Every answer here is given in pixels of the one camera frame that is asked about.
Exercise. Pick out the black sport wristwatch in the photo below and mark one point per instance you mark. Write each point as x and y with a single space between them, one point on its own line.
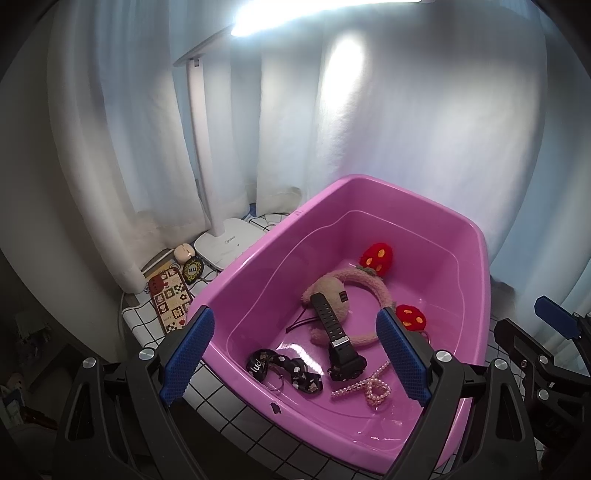
346 364

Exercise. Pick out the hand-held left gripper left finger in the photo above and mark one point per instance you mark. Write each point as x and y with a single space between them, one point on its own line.
187 357

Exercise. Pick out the pink plastic basin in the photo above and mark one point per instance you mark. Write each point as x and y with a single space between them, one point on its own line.
286 258

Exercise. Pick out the round black badge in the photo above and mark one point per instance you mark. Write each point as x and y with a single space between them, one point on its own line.
192 270

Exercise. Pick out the white earbuds case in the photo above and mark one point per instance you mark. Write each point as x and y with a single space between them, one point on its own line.
183 253

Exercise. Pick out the white desk lamp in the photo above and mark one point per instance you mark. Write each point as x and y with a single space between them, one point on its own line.
203 161

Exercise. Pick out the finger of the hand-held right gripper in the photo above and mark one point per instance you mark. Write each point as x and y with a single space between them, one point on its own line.
556 316
521 344

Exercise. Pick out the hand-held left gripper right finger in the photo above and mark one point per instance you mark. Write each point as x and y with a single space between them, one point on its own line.
404 357

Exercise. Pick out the white curtain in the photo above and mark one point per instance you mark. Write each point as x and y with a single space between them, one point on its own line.
415 138

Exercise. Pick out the patchwork patterned phone case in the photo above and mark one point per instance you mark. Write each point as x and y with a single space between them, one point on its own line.
168 300

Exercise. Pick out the beige strawberry plush headband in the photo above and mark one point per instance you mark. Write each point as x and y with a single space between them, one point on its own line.
376 258

